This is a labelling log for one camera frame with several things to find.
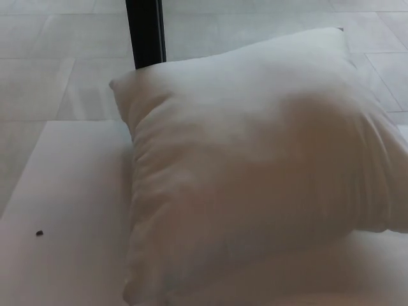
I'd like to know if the black metal post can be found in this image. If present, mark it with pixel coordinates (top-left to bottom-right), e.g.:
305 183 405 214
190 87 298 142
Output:
125 0 168 70

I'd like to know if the white square pillow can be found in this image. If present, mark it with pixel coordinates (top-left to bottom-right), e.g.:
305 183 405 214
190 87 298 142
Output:
108 27 408 306

